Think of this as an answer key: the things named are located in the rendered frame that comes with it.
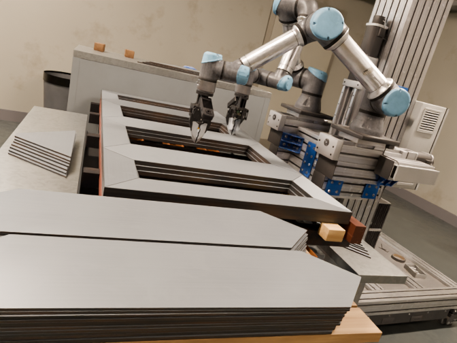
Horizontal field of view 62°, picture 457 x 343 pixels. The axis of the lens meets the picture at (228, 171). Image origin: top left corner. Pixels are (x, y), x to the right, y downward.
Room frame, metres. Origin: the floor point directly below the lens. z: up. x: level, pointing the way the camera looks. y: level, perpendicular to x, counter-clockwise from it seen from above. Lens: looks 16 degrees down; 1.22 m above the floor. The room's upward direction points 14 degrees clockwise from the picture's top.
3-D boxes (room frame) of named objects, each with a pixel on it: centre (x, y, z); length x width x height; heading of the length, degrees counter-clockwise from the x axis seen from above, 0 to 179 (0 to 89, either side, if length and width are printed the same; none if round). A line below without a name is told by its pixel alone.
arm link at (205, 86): (1.57, 0.17, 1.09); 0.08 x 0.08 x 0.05
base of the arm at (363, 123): (1.79, -0.57, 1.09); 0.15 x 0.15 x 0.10
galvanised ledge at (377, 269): (1.73, -0.32, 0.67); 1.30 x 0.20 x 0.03; 22
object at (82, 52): (2.79, 0.55, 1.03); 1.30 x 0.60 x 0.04; 112
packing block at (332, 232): (1.09, -0.35, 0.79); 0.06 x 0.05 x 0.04; 112
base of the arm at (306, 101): (2.23, -0.35, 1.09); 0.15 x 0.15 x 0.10
